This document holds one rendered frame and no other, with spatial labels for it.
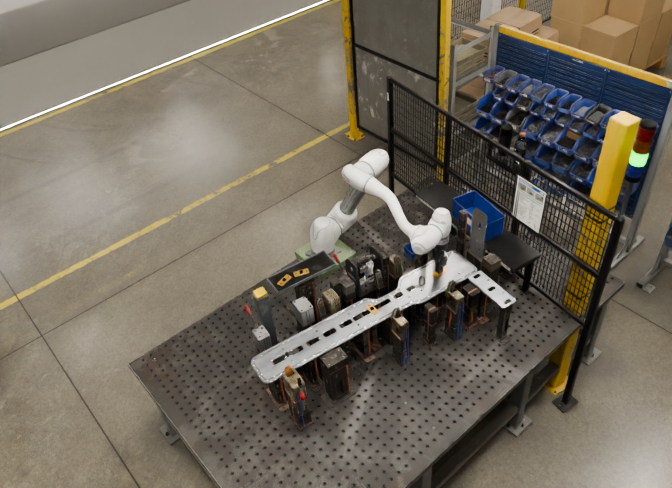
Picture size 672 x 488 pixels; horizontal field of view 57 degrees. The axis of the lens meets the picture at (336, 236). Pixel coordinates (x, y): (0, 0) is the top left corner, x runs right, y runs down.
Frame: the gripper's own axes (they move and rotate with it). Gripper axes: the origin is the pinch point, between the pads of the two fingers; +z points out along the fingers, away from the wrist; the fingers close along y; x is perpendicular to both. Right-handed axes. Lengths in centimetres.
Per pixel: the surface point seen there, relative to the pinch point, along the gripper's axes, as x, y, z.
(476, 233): 26.6, -0.1, -11.2
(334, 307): -63, -12, 2
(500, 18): 264, -229, 1
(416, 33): 135, -195, -34
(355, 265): -44.6, -17.5, -14.0
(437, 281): -4.9, 4.6, 4.7
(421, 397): -47, 44, 35
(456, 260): 14.6, -2.1, 4.7
